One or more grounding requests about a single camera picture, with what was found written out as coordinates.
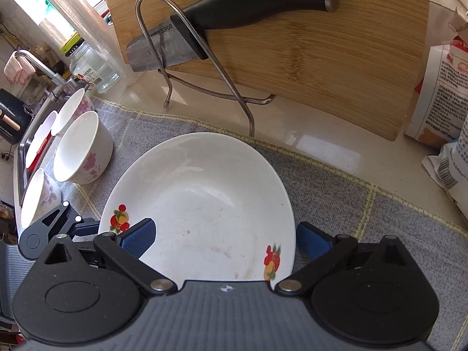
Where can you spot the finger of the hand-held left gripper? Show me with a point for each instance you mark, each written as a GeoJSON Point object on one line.
{"type": "Point", "coordinates": [86, 227]}

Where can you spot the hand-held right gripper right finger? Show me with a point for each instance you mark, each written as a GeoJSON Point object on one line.
{"type": "Point", "coordinates": [312, 241]}

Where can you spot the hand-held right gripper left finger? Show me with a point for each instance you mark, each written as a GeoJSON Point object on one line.
{"type": "Point", "coordinates": [139, 237]}

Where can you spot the white bowl pink flowers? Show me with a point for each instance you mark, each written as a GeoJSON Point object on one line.
{"type": "Point", "coordinates": [80, 146]}
{"type": "Point", "coordinates": [69, 111]}
{"type": "Point", "coordinates": [34, 197]}

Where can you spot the white plate fruit print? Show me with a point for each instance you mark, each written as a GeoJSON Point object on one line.
{"type": "Point", "coordinates": [204, 197]}

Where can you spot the grey checked dish mat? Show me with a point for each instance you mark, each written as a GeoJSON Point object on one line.
{"type": "Point", "coordinates": [329, 197]}

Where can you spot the red basin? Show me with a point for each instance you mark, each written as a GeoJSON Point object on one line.
{"type": "Point", "coordinates": [45, 144]}

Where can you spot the steel sink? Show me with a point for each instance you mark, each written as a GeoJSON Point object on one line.
{"type": "Point", "coordinates": [21, 161]}

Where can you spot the glass jar yellow-green lid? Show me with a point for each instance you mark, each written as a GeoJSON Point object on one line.
{"type": "Point", "coordinates": [95, 69]}

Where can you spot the metal faucet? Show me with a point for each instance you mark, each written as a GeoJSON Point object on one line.
{"type": "Point", "coordinates": [44, 69]}

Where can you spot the pink checked cloth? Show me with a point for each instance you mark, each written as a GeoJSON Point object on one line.
{"type": "Point", "coordinates": [18, 69]}

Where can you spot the bamboo cutting board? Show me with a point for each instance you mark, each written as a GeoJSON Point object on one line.
{"type": "Point", "coordinates": [310, 62]}

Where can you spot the white orange paper bag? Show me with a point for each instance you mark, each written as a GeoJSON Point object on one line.
{"type": "Point", "coordinates": [442, 91]}

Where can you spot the tall plastic wrap roll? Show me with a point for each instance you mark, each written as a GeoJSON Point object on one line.
{"type": "Point", "coordinates": [91, 18]}

